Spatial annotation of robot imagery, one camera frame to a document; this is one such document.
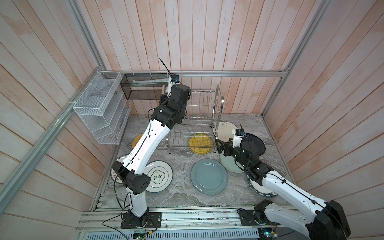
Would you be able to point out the white wire mesh shelf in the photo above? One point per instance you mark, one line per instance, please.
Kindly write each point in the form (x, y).
(103, 108)

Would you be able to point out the cream plate with red flowers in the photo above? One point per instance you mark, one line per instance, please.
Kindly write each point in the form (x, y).
(224, 131)

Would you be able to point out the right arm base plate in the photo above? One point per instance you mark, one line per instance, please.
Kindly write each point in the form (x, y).
(251, 218)

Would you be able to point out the grey blue round plate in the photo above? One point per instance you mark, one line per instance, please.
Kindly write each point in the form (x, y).
(209, 177)

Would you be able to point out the orange woven bamboo plate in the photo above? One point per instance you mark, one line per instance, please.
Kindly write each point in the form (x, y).
(136, 140)

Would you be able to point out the white plate dark lettered rim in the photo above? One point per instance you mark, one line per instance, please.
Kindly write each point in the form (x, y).
(260, 190)

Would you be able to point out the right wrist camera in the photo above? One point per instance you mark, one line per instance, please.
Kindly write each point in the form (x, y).
(238, 135)

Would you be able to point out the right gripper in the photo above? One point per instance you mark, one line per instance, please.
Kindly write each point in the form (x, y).
(222, 147)

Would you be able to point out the light green flower plate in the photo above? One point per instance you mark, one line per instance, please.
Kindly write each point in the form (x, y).
(231, 164)

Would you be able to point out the black wire wall basket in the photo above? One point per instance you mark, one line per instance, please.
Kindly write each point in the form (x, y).
(142, 87)

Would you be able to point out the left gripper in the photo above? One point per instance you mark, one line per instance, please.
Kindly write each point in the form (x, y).
(163, 100)

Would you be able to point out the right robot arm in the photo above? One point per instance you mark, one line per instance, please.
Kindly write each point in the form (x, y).
(314, 217)

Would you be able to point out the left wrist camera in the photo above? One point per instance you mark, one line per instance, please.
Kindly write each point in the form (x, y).
(173, 80)

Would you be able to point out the stainless steel dish rack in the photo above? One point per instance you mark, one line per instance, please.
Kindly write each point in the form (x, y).
(204, 111)

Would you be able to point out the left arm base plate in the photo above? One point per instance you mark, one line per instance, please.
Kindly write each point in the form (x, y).
(149, 220)

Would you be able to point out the dark navy plate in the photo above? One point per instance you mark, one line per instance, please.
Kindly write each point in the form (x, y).
(254, 144)

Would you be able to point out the white plate green clover outline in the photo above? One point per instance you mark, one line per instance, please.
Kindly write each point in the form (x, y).
(160, 174)

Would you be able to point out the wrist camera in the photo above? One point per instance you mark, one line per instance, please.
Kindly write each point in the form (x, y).
(238, 135)
(173, 80)

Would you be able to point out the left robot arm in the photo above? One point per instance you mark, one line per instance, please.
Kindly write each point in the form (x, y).
(130, 169)

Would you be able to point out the aluminium front rail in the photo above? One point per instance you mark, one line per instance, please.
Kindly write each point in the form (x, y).
(189, 218)

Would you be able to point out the yellow green woven plate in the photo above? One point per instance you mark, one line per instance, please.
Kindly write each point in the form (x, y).
(201, 143)

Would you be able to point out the white plate orange sunburst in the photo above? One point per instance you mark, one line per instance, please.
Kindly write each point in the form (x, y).
(164, 93)

